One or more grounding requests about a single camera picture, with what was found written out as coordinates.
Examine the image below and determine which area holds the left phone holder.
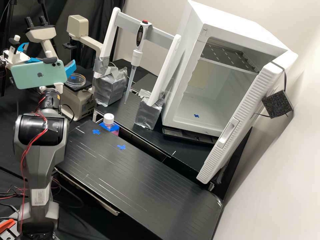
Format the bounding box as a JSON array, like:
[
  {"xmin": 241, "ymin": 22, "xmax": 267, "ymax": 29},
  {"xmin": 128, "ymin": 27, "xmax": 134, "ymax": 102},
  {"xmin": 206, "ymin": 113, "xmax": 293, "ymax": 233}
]
[{"xmin": 9, "ymin": 35, "xmax": 22, "ymax": 54}]

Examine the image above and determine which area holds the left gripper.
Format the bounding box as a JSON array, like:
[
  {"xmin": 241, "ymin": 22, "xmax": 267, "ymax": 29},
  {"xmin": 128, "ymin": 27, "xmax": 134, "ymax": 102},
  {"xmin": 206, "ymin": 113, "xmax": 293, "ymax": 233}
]
[{"xmin": 3, "ymin": 42, "xmax": 31, "ymax": 66}]

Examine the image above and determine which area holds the pipette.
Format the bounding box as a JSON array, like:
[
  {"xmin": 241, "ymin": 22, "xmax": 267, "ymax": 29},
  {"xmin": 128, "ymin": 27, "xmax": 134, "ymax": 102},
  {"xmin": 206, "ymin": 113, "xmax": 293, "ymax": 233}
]
[{"xmin": 124, "ymin": 19, "xmax": 152, "ymax": 104}]

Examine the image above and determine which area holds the white pipette stand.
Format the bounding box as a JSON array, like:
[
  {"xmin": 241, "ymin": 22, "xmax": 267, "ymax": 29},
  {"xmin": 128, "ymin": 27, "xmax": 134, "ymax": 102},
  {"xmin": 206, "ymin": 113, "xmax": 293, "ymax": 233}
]
[{"xmin": 92, "ymin": 7, "xmax": 182, "ymax": 130}]

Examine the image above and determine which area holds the cream microscope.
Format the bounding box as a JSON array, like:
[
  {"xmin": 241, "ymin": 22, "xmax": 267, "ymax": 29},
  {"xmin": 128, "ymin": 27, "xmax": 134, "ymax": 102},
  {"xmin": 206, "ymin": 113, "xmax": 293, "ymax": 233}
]
[{"xmin": 25, "ymin": 15, "xmax": 104, "ymax": 122}]

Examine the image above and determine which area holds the black cable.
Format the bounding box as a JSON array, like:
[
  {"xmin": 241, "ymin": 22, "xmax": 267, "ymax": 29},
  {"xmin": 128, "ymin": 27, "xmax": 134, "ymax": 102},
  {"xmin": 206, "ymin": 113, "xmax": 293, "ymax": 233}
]
[{"xmin": 60, "ymin": 104, "xmax": 75, "ymax": 123}]

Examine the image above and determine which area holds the petri dish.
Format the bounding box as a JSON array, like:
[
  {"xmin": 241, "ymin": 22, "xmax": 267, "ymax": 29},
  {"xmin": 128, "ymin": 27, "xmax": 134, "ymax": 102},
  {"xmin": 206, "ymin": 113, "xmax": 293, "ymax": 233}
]
[{"xmin": 66, "ymin": 73, "xmax": 86, "ymax": 87}]

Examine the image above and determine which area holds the incubator door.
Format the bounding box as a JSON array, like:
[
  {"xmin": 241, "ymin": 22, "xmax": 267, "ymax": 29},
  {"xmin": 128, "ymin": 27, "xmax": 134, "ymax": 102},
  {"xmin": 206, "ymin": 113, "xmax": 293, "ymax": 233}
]
[{"xmin": 196, "ymin": 61, "xmax": 294, "ymax": 185}]

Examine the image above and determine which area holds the white incubator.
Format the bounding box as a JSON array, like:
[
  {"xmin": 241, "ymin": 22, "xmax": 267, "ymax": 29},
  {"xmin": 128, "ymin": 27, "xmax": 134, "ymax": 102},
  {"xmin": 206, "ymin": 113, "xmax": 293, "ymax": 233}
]
[{"xmin": 160, "ymin": 0, "xmax": 299, "ymax": 138}]

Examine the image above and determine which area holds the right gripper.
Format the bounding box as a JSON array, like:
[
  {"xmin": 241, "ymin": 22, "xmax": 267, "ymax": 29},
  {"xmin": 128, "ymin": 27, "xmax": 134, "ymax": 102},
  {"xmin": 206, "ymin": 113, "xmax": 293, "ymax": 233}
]
[{"xmin": 26, "ymin": 58, "xmax": 76, "ymax": 95}]

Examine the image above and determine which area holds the blue bottle holder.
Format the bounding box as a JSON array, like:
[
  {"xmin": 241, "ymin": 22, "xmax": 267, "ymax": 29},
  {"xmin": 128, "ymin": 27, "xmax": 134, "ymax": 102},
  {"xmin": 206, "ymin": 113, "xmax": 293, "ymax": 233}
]
[{"xmin": 99, "ymin": 122, "xmax": 120, "ymax": 133}]

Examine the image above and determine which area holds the small bottle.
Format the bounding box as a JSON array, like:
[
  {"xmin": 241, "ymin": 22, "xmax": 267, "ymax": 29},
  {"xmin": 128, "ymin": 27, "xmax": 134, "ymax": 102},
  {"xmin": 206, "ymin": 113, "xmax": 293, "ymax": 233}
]
[{"xmin": 103, "ymin": 113, "xmax": 120, "ymax": 137}]

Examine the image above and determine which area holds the orange clamp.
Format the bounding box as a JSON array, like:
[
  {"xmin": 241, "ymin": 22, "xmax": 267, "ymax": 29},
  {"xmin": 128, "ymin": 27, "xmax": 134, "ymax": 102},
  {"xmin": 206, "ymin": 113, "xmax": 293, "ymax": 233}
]
[{"xmin": 0, "ymin": 219, "xmax": 17, "ymax": 235}]

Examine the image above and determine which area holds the black tray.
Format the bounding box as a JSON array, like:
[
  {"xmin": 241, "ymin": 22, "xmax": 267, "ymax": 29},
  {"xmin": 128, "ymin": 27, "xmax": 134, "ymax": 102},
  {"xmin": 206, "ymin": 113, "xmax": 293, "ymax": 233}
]
[{"xmin": 162, "ymin": 127, "xmax": 218, "ymax": 145}]

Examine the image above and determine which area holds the right wrist camera phone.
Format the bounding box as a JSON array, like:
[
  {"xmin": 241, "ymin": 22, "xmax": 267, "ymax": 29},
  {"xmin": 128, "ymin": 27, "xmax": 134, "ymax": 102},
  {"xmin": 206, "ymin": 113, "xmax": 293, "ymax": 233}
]
[{"xmin": 10, "ymin": 51, "xmax": 68, "ymax": 90}]

